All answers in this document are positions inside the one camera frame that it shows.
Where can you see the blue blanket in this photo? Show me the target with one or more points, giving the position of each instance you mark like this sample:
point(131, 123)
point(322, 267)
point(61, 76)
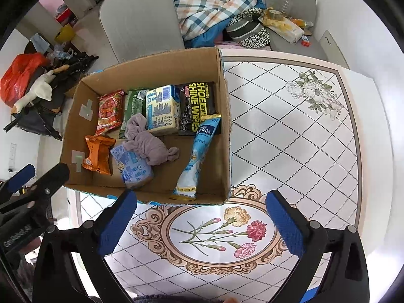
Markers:
point(205, 40)

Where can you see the yellow white packet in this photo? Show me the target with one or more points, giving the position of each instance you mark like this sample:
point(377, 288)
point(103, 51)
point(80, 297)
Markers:
point(287, 32)

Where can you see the white wall socket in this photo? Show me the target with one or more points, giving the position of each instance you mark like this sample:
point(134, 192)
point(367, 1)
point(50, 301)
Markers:
point(13, 156)

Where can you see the cardboard box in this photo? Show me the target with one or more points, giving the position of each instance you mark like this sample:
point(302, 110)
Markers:
point(202, 66)

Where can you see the clear plastic bottle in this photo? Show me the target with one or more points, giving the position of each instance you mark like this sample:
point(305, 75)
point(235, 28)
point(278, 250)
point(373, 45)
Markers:
point(284, 6)

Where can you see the orange snack packet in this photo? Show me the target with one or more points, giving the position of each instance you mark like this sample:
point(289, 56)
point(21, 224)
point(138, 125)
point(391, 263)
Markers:
point(97, 154)

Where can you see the long light blue packet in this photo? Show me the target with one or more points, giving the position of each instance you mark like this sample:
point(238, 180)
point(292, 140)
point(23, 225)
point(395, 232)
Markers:
point(197, 157)

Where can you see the orange wrapped packet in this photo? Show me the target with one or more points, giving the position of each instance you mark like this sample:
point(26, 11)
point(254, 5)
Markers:
point(300, 22)

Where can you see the grey cloth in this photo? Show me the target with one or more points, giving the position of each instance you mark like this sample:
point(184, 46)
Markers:
point(148, 146)

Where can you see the light blue cloth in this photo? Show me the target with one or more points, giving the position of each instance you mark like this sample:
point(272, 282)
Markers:
point(40, 41)

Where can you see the black white patterned bag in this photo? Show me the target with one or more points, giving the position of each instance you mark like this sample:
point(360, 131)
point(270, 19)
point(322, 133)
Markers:
point(249, 34)

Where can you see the blue tissue pack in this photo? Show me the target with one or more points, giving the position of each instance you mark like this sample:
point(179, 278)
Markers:
point(132, 172)

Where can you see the black folded stroller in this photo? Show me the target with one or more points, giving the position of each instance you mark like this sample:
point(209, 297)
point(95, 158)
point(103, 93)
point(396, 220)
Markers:
point(38, 120)

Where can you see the yellow bag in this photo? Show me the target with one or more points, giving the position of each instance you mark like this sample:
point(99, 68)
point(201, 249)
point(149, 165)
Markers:
point(64, 33)

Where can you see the yellow white tissue pack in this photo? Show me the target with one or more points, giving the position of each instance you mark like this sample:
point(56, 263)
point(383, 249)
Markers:
point(162, 110)

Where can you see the pink cloth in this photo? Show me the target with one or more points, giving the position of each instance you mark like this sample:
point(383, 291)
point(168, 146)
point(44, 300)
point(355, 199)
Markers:
point(228, 44)

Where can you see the black wipes packet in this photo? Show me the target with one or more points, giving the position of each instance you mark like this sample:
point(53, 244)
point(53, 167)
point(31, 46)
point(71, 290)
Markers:
point(195, 101)

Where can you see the floral printed tablecloth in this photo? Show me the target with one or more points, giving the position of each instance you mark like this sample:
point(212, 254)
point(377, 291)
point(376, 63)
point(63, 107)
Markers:
point(284, 132)

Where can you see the red snack packet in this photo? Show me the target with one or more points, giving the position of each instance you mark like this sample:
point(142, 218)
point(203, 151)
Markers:
point(109, 113)

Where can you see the green snack packet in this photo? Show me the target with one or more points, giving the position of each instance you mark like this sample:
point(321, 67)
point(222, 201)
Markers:
point(134, 102)

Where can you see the plaid blanket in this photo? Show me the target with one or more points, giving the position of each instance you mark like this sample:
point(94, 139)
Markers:
point(205, 9)

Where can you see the white plush goose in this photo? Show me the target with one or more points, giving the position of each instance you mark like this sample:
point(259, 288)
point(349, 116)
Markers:
point(42, 88)

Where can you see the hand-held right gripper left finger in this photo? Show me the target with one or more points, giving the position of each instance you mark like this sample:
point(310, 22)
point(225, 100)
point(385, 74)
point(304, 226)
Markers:
point(116, 224)

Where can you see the orange plastic bag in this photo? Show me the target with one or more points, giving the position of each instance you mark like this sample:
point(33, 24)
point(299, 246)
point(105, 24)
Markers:
point(19, 75)

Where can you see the small red white box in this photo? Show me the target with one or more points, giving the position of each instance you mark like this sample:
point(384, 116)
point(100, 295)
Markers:
point(306, 40)

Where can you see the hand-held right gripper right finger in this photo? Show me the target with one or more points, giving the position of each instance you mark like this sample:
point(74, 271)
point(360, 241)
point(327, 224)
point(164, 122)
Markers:
point(285, 224)

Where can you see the tape roll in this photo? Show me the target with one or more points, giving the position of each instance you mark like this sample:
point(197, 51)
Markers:
point(273, 14)

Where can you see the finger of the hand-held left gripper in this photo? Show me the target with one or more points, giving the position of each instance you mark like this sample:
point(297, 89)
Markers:
point(50, 180)
point(22, 178)

